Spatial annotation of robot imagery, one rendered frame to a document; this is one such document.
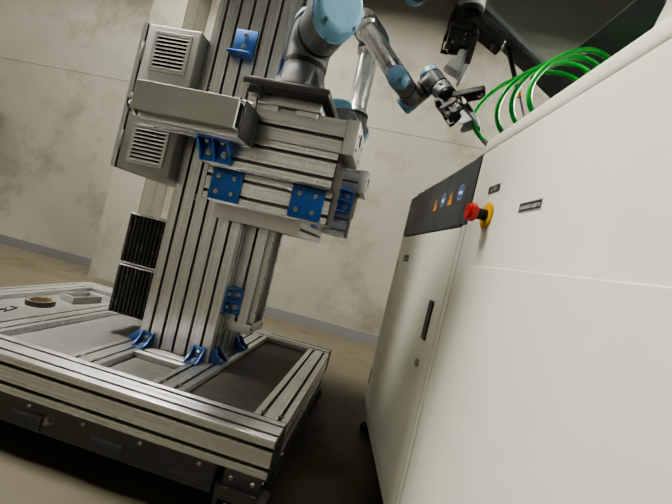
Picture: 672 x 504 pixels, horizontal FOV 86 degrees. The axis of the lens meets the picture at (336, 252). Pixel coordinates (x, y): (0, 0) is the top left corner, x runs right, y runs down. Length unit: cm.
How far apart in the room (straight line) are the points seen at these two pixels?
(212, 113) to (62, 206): 337
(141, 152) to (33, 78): 347
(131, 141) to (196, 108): 45
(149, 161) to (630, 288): 120
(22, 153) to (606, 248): 452
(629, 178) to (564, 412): 25
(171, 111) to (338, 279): 224
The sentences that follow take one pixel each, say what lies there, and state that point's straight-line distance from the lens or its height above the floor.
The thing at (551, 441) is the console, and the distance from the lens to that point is 49.
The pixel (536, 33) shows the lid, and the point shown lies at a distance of 175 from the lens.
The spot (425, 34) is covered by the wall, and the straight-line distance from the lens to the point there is 349.
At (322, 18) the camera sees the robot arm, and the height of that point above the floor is 116.
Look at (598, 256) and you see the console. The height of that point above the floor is 72.
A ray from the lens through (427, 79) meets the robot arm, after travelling 157.
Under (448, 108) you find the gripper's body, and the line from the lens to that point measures 147.
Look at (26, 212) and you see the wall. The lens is 446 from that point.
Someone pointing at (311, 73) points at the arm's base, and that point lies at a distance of 104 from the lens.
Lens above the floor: 66
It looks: level
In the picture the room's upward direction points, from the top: 14 degrees clockwise
